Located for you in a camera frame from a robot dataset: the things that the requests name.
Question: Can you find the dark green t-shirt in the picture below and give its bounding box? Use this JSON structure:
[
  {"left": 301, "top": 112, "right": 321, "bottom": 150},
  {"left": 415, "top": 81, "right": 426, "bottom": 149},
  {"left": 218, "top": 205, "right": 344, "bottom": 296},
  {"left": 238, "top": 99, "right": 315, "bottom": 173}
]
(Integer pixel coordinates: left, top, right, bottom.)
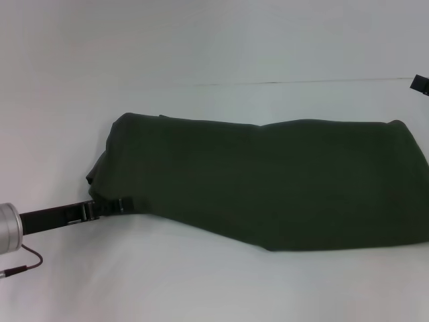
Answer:
[{"left": 84, "top": 112, "right": 429, "bottom": 253}]

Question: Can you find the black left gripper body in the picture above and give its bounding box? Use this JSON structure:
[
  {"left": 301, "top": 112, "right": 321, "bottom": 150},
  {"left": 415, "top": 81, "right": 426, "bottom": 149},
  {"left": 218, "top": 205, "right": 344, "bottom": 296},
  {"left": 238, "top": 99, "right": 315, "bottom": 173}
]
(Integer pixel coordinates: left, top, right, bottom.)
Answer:
[{"left": 18, "top": 200, "right": 94, "bottom": 236}]

